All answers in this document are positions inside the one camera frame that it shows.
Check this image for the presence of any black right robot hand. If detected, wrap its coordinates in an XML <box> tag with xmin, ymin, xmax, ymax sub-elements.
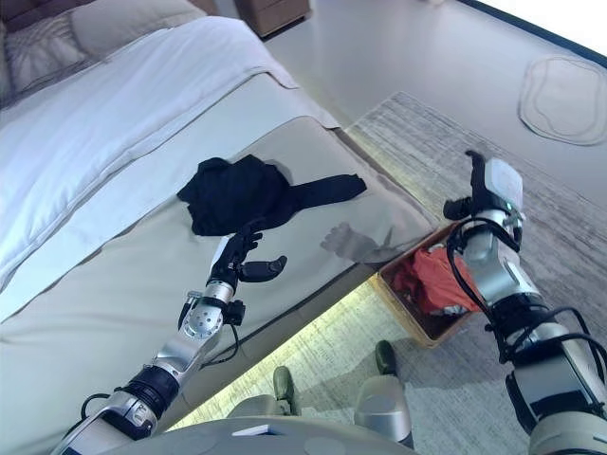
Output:
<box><xmin>442</xmin><ymin>150</ymin><xmax>525</xmax><ymax>221</ymax></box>

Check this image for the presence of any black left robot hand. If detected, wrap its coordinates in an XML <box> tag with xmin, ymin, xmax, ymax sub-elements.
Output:
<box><xmin>207</xmin><ymin>222</ymin><xmax>289</xmax><ymax>288</ymax></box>

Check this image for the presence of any black garment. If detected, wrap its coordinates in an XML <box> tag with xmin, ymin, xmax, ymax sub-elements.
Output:
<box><xmin>176</xmin><ymin>155</ymin><xmax>369</xmax><ymax>238</ymax></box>

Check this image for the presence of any orange garment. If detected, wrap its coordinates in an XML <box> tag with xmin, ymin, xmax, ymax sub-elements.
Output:
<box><xmin>391</xmin><ymin>248</ymin><xmax>483</xmax><ymax>317</ymax></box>

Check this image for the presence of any white garment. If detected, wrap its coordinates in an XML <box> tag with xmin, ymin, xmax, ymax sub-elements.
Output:
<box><xmin>429</xmin><ymin>302</ymin><xmax>470</xmax><ymax>318</ymax></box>

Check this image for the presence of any beige bed blanket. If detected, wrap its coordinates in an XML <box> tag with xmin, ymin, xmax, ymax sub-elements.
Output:
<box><xmin>0</xmin><ymin>73</ymin><xmax>440</xmax><ymax>428</ymax></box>

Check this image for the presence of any brown wicker basket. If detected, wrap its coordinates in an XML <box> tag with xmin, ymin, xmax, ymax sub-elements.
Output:
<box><xmin>374</xmin><ymin>222</ymin><xmax>489</xmax><ymax>350</ymax></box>

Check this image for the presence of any grey striped area rug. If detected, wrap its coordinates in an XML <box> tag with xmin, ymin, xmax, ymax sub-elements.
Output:
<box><xmin>170</xmin><ymin>91</ymin><xmax>607</xmax><ymax>455</ymax></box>

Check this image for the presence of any small cream oval mat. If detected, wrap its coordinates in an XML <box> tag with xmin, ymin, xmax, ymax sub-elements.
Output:
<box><xmin>516</xmin><ymin>53</ymin><xmax>607</xmax><ymax>146</ymax></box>

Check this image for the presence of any silver left robot leg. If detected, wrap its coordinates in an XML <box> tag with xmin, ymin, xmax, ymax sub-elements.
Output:
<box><xmin>227</xmin><ymin>365</ymin><xmax>304</xmax><ymax>421</ymax></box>

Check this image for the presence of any silver robot leg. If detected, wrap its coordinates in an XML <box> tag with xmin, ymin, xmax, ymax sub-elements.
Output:
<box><xmin>227</xmin><ymin>365</ymin><xmax>304</xmax><ymax>421</ymax></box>
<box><xmin>353</xmin><ymin>339</ymin><xmax>414</xmax><ymax>449</ymax></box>

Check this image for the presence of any grey robot torso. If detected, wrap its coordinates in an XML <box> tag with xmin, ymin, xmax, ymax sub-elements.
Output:
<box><xmin>101</xmin><ymin>414</ymin><xmax>418</xmax><ymax>455</ymax></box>

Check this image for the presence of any white duvet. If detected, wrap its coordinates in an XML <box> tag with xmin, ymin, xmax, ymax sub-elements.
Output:
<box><xmin>0</xmin><ymin>16</ymin><xmax>300</xmax><ymax>295</ymax></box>

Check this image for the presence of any silver right robot leg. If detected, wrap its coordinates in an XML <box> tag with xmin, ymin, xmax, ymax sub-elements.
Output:
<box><xmin>353</xmin><ymin>339</ymin><xmax>414</xmax><ymax>449</ymax></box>

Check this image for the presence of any brown wooden nightstand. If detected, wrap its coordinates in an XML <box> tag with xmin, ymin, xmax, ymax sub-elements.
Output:
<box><xmin>234</xmin><ymin>0</ymin><xmax>312</xmax><ymax>40</ymax></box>

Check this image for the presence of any plain beige pillow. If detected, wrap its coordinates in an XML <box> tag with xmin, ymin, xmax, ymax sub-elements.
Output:
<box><xmin>70</xmin><ymin>0</ymin><xmax>211</xmax><ymax>59</ymax></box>

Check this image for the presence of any patterned beige cushion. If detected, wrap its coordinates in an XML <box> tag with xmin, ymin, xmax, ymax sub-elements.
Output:
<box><xmin>3</xmin><ymin>26</ymin><xmax>89</xmax><ymax>92</ymax></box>

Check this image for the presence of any brown tufted headboard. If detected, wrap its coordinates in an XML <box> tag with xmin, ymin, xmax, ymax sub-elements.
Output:
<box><xmin>0</xmin><ymin>0</ymin><xmax>219</xmax><ymax>32</ymax></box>

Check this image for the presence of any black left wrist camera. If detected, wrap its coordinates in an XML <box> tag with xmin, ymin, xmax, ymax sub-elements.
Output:
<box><xmin>225</xmin><ymin>300</ymin><xmax>248</xmax><ymax>326</ymax></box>

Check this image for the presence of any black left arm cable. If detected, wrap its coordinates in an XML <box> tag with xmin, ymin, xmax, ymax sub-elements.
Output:
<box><xmin>202</xmin><ymin>321</ymin><xmax>241</xmax><ymax>367</ymax></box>

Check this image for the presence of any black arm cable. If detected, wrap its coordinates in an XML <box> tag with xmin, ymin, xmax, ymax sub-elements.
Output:
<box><xmin>445</xmin><ymin>222</ymin><xmax>599</xmax><ymax>367</ymax></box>
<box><xmin>202</xmin><ymin>321</ymin><xmax>241</xmax><ymax>367</ymax></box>

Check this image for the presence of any brown upholstered bed frame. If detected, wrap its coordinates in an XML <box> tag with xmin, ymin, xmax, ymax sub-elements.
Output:
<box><xmin>0</xmin><ymin>0</ymin><xmax>442</xmax><ymax>455</ymax></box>

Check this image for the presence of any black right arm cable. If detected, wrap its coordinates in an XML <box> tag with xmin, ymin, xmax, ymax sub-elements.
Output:
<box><xmin>445</xmin><ymin>222</ymin><xmax>599</xmax><ymax>367</ymax></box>

